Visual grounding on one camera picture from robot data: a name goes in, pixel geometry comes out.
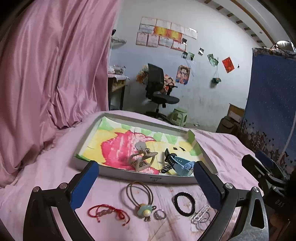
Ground black hair elastic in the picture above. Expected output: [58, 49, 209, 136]
[173, 192, 196, 217]

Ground black office chair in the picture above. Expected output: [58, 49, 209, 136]
[145, 64, 180, 123]

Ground small silver ring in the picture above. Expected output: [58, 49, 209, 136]
[153, 208, 167, 220]

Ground black white braided keychain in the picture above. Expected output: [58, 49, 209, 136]
[161, 164, 172, 174]

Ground green hanging pouch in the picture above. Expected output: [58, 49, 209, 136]
[212, 78, 221, 84]

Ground brown hair tie with flower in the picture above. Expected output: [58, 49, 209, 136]
[125, 181, 157, 222]

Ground green plastic stool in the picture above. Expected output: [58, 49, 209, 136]
[168, 108, 188, 126]

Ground anime poster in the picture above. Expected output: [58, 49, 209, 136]
[176, 65, 191, 85]

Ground dark bag on floor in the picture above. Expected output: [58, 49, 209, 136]
[216, 116, 240, 136]

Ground pink bed sheet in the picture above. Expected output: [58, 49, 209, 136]
[1, 111, 261, 240]

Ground grey tray with drawing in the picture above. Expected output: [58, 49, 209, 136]
[72, 113, 218, 185]

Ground silver bangle rings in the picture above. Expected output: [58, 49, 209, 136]
[190, 204, 212, 232]

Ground red string bracelet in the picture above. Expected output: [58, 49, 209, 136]
[87, 203, 131, 227]

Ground pink satin curtain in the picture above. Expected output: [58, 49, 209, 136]
[1, 1, 120, 187]

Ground wall certificates cluster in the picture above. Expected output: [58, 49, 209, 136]
[135, 16, 198, 52]

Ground blue smart watch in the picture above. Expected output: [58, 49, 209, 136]
[165, 149, 195, 176]

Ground grey hair claw clip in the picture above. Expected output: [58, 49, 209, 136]
[128, 142, 158, 172]

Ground blue starry curtain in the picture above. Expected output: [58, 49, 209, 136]
[237, 48, 295, 175]

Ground cardboard box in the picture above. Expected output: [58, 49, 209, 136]
[227, 104, 245, 123]

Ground wooden desk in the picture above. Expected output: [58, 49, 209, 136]
[107, 74, 130, 110]

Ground red paper square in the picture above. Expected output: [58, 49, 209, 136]
[222, 57, 234, 73]

